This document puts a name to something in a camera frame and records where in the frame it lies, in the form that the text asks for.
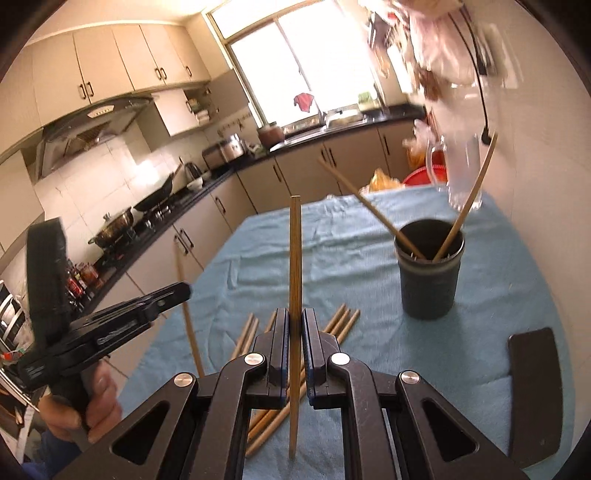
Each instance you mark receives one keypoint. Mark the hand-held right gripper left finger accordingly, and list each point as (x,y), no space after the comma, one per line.
(286,355)

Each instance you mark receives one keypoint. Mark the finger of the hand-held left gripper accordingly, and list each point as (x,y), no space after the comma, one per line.
(161,300)

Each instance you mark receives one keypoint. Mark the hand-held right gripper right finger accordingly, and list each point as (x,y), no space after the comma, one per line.
(307,360)

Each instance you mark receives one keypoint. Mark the slim wooden chopstick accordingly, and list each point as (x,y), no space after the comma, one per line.
(295,254)
(192,333)
(466,208)
(369,206)

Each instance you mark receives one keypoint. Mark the bunch of wooden chopsticks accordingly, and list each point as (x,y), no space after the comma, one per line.
(342,321)

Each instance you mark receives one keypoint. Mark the black chopstick holder cup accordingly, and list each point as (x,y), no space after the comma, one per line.
(429,290)

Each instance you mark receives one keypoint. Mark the person's left hand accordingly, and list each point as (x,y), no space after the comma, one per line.
(106,401)

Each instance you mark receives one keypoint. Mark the row of sauce bottles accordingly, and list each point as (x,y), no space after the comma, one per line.
(83,279)

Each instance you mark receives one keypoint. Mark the metal dish rack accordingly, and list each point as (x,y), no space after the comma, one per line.
(9,318)

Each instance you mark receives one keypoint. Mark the gas stove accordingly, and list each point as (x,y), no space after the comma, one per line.
(153,218)

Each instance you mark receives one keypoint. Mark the steel pot with lid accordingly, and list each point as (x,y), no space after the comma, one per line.
(113,228)

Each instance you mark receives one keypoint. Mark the blue tablecloth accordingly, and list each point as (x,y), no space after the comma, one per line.
(351,267)

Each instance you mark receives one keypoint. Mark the black wok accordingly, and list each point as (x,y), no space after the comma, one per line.
(157,196)

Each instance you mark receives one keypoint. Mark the white bowl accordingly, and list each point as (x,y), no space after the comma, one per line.
(195,184)

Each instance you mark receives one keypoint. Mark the dark kettle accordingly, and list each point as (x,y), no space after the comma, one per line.
(194,171)

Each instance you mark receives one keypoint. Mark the black kitchen countertop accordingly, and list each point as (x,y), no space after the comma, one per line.
(226,173)

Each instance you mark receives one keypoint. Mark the beige lower kitchen cabinets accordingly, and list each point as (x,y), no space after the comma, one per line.
(258,189)

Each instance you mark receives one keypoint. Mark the silver rice cooker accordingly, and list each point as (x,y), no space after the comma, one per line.
(224,152)

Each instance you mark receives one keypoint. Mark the grey range hood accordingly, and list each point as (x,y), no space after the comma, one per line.
(92,129)

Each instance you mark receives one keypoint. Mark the yellow plastic bag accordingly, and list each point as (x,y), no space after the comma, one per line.
(383,181)

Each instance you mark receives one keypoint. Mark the brown clay pot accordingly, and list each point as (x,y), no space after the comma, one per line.
(271,136)

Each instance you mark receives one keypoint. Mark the red plastic basin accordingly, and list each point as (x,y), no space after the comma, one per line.
(422,177)

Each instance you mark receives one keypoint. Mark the black flat pad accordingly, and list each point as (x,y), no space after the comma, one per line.
(535,397)

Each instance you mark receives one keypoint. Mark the clear bag with orange contents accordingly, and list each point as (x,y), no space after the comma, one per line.
(418,147)

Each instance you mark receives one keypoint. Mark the clear glass mug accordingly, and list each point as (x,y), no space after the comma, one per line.
(461,173)

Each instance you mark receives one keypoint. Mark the red cloth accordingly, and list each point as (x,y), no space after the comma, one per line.
(304,101)

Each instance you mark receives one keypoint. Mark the steel pan lid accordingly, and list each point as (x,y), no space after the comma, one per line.
(341,115)

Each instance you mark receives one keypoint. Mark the kitchen window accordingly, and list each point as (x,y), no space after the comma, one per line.
(277,60)

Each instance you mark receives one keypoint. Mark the green box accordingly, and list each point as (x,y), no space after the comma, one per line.
(366,97)

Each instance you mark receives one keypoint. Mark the hanging utensil rack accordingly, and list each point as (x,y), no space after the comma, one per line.
(381,37)

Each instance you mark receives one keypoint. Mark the hanging plastic bags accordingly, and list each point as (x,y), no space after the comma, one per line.
(434,41)

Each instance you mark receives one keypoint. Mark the open shelf wall cabinet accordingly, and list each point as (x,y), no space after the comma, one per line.
(171,110)

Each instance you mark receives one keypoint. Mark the beige upper wall cabinets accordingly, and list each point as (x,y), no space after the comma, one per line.
(101,60)

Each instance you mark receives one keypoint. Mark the wall power socket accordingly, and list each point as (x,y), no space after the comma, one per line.
(501,55)

